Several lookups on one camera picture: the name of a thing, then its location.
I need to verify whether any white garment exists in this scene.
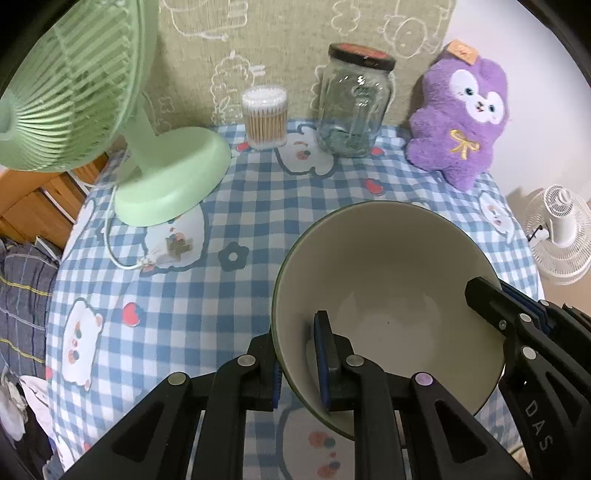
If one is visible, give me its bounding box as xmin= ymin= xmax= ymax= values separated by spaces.
xmin=0 ymin=381 xmax=28 ymax=439

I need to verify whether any glass jar with black lid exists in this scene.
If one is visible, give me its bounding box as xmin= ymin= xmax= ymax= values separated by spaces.
xmin=315 ymin=43 xmax=397 ymax=158

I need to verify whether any green desk fan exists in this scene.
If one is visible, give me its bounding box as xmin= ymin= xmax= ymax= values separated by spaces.
xmin=0 ymin=0 xmax=232 ymax=227

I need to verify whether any wooden chair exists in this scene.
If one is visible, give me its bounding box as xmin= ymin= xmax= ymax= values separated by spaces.
xmin=0 ymin=152 xmax=112 ymax=250

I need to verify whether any grey plaid pillow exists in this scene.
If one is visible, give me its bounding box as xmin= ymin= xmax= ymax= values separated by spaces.
xmin=0 ymin=237 xmax=61 ymax=379

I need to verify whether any cotton swab container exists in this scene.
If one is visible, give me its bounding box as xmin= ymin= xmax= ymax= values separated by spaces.
xmin=242 ymin=85 xmax=289 ymax=151

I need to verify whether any green cartoon wall cloth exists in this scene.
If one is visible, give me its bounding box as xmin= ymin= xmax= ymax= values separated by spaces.
xmin=139 ymin=0 xmax=455 ymax=139

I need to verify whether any pale pink garment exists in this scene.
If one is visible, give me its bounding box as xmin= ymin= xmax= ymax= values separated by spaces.
xmin=18 ymin=375 xmax=52 ymax=430

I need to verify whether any large grey floral bowl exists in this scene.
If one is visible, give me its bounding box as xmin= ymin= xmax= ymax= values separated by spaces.
xmin=271 ymin=200 xmax=508 ymax=439

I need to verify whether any purple plush toy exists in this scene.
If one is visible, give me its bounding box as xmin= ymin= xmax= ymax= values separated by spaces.
xmin=405 ymin=41 xmax=511 ymax=192

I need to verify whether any blue checkered tablecloth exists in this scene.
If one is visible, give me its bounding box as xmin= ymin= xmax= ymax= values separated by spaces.
xmin=44 ymin=120 xmax=546 ymax=480

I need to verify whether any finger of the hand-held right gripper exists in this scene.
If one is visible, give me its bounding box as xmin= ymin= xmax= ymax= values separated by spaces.
xmin=465 ymin=276 xmax=573 ymax=365
xmin=501 ymin=281 xmax=591 ymax=365

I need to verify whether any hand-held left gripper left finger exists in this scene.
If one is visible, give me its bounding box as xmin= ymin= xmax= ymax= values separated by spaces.
xmin=60 ymin=330 xmax=284 ymax=480

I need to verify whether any white fan cable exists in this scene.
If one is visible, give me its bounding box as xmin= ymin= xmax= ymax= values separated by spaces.
xmin=104 ymin=185 xmax=195 ymax=273

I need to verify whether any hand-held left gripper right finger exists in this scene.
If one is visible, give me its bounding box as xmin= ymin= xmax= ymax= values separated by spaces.
xmin=313 ymin=310 xmax=532 ymax=480

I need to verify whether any white fan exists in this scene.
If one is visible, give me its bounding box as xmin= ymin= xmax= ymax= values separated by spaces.
xmin=524 ymin=185 xmax=591 ymax=287

